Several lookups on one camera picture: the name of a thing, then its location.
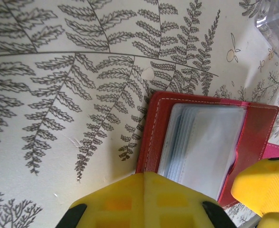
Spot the red leather card holder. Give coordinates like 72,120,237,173
135,91,279,209

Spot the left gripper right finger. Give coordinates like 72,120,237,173
144,172,237,228

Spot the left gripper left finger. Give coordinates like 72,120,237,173
56,172,145,228

